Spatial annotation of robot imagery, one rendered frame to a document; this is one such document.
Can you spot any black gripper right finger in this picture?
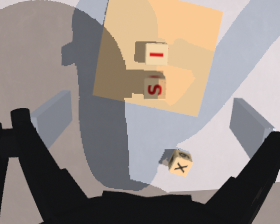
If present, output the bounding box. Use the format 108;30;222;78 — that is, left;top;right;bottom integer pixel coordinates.
180;98;280;224

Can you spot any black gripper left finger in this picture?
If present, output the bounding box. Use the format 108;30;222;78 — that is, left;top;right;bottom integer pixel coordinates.
0;90;113;224

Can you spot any peach flat mat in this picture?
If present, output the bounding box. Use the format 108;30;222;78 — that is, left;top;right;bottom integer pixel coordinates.
93;0;223;116

